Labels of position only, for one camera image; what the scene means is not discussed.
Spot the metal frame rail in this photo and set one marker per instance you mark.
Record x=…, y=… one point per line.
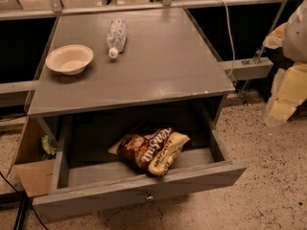
x=187, y=4

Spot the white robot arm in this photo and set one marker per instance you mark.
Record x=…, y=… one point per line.
x=295, y=36

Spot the white paper bowl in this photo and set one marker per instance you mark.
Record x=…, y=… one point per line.
x=69, y=60

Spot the cardboard box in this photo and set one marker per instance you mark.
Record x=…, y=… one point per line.
x=34, y=172

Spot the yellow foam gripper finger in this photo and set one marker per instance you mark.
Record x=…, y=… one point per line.
x=289, y=91
x=275, y=39

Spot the clear plastic water bottle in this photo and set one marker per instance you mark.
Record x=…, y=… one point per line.
x=116, y=37

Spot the brown chip bag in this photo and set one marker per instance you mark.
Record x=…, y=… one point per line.
x=153, y=152

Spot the grey open top drawer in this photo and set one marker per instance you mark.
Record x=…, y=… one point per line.
x=87, y=178

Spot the green snack packet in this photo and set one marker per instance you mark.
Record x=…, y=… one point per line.
x=50, y=150

